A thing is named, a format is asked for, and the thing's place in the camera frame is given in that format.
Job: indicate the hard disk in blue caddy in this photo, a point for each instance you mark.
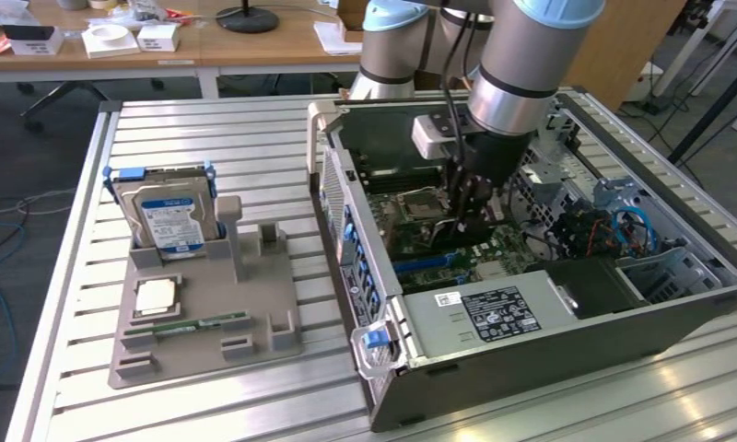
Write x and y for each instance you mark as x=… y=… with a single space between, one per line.
x=165 y=216

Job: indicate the white paper stack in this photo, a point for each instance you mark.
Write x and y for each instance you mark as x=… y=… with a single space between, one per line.
x=334 y=39

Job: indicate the black office chair base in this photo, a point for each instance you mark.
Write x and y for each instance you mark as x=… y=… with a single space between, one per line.
x=49 y=101

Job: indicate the open grey PC case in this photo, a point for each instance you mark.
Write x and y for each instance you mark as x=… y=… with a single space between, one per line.
x=528 y=368

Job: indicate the white box with tape roll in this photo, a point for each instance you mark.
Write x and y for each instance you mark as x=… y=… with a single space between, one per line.
x=110 y=41

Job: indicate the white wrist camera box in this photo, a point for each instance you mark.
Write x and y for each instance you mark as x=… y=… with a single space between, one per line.
x=429 y=136

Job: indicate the CPU chip with metal lid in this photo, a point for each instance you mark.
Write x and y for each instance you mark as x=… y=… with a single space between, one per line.
x=154 y=298

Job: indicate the green motherboard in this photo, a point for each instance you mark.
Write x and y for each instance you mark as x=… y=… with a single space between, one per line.
x=504 y=248

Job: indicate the green RAM stick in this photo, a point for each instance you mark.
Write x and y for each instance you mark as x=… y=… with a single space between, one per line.
x=177 y=327

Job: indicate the silver disk bay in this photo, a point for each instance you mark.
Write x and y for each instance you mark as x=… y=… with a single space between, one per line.
x=676 y=271

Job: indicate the small white labelled box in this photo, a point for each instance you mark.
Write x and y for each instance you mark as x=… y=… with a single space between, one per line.
x=158 y=38

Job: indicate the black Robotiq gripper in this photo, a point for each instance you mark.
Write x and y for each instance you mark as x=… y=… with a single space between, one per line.
x=497 y=156

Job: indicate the silver perforated drive cage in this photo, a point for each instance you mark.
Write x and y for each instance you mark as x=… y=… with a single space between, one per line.
x=558 y=184

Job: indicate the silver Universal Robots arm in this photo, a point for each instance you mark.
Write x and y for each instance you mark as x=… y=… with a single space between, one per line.
x=516 y=60

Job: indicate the CPU socket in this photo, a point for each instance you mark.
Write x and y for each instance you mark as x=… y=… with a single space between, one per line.
x=420 y=205

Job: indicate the grey power supply unit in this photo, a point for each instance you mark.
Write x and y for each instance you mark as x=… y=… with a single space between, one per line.
x=442 y=331

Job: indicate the small black device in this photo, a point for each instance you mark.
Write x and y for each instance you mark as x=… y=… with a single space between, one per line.
x=29 y=32

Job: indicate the graphics card with metal bracket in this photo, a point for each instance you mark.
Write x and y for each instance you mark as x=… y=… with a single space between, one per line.
x=433 y=237

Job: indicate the black slanted pole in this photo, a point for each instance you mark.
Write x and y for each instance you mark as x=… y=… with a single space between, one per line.
x=712 y=110

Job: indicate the black lamp base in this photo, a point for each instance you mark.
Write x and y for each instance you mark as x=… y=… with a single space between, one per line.
x=246 y=20

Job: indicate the wooden desk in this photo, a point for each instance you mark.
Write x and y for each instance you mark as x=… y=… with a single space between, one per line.
x=252 y=48

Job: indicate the brown cardboard box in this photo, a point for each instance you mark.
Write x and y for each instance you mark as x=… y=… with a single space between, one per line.
x=350 y=14

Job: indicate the wooden cabinet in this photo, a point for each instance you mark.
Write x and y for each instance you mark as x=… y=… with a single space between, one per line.
x=626 y=46

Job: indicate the grey plastic parts rack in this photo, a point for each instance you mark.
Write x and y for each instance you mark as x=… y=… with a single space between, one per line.
x=214 y=294

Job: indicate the blue case latch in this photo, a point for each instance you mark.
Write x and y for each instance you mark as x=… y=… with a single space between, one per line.
x=377 y=340

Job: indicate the blue expansion slot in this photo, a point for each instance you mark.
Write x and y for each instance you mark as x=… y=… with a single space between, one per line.
x=420 y=264

